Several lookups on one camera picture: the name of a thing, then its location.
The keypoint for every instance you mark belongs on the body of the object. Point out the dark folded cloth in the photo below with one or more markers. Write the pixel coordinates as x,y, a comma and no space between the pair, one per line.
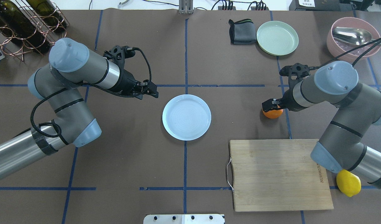
242,32

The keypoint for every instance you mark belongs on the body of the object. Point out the yellow lemon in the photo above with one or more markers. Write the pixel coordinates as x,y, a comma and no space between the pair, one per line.
348,183

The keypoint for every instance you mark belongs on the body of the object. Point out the copper wire bottle rack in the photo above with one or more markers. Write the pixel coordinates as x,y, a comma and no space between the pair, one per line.
39,24

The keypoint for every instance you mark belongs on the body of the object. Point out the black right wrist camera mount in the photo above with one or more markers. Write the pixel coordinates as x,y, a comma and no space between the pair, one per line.
296,73

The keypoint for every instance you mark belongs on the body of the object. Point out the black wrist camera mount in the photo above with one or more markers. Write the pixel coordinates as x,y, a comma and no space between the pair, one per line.
119,54
296,73

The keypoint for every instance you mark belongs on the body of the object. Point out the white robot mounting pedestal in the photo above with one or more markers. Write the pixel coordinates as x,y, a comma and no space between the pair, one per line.
184,219

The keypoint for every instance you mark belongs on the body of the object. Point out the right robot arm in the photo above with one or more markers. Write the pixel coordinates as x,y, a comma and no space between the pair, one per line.
359,107

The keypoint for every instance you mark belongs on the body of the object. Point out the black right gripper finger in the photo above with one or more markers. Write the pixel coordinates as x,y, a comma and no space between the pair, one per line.
272,104
272,109

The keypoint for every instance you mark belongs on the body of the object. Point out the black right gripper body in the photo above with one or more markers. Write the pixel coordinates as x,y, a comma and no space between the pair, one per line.
288,101

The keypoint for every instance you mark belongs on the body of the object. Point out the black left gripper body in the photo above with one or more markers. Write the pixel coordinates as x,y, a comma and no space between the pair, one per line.
127,82

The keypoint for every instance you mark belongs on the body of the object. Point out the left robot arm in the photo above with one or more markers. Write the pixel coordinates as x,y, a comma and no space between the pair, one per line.
62,116

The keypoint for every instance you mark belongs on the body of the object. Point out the orange fruit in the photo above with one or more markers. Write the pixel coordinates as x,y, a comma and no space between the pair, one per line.
273,114

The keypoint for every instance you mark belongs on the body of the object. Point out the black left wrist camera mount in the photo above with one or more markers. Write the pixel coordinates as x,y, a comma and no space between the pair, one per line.
119,54

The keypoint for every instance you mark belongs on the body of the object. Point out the wooden cutting board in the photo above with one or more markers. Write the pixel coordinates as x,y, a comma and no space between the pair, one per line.
277,175

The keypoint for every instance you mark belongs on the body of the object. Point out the dark green wine bottle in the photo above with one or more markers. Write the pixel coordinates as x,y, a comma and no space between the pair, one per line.
22,27

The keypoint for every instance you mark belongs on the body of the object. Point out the light blue plate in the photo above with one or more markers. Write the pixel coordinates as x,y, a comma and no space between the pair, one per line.
186,117

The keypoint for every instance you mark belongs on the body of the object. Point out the metal scoop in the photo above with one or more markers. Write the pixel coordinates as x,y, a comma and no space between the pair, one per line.
355,36

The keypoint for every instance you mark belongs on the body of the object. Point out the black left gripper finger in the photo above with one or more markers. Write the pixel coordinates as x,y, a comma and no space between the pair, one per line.
150,92
147,84

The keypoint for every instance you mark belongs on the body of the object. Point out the pink bowl with ice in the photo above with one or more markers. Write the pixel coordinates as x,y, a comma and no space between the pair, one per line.
350,52

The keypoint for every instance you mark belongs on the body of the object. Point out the pale green plate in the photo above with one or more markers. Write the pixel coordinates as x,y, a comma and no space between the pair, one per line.
277,38

